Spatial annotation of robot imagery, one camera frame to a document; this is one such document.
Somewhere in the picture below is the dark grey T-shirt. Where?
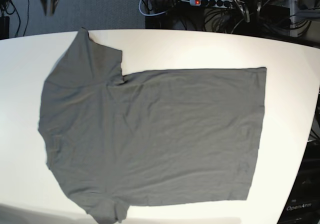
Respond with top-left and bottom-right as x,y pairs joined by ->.
38,28 -> 267,224

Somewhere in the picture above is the black OpenArm base box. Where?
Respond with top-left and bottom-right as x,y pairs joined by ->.
278,140 -> 320,224

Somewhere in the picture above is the aluminium frame profile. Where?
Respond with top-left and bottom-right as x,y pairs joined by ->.
287,0 -> 320,37

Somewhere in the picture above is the white cable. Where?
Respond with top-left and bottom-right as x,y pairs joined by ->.
137,0 -> 167,17

